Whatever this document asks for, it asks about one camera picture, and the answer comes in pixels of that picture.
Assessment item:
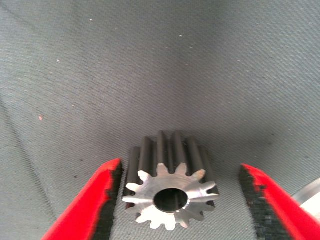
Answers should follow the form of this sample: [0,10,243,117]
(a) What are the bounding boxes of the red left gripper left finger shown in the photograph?
[41,158,124,240]

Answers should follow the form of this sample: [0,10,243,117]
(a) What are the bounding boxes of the dark grey table cloth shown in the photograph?
[0,0,320,240]

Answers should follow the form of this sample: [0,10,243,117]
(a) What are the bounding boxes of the small steel planetary gear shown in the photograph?
[121,129,221,232]

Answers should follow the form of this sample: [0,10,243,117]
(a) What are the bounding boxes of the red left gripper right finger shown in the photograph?
[238,163,320,240]

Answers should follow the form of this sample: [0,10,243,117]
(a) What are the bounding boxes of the round metal carrier plate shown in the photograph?
[291,176,320,225]

